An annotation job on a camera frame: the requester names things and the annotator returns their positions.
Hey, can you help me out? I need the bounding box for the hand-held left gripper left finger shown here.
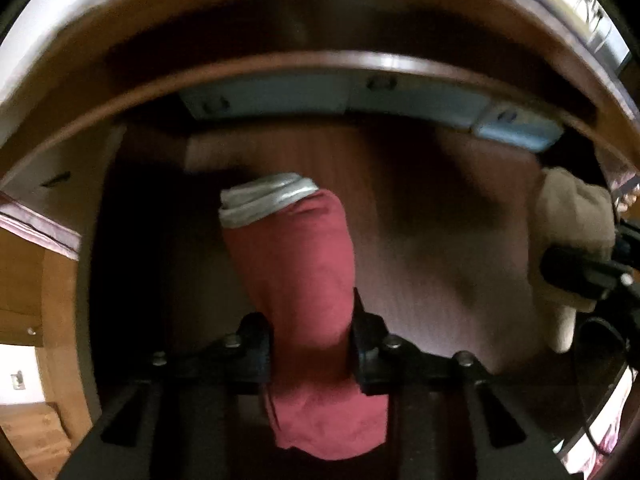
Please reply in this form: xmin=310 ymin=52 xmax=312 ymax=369
xmin=60 ymin=312 xmax=276 ymax=480

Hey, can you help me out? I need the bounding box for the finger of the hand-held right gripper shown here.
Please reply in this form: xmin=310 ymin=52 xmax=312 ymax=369
xmin=540 ymin=245 xmax=640 ymax=302

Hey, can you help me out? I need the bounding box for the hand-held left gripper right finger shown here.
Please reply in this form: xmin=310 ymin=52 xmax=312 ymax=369
xmin=350 ymin=287 xmax=566 ymax=480

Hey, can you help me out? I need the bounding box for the cream dotted sock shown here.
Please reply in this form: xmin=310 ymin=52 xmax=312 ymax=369
xmin=529 ymin=167 xmax=618 ymax=353

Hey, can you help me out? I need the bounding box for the pinkish red underwear grey waistband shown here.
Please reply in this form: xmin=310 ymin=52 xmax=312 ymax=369
xmin=218 ymin=172 xmax=390 ymax=461

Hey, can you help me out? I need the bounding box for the person's pink clothing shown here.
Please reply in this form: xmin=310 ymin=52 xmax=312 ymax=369
xmin=555 ymin=360 xmax=636 ymax=466

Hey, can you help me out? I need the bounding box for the wooden cabinet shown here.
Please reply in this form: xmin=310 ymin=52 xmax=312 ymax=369
xmin=0 ymin=225 xmax=96 ymax=461

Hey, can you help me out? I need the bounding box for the pink underlay cloth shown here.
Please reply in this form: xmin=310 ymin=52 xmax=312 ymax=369
xmin=0 ymin=192 xmax=83 ymax=261

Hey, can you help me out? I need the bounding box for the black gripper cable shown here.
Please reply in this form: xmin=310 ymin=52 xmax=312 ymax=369
xmin=577 ymin=317 xmax=631 ymax=461

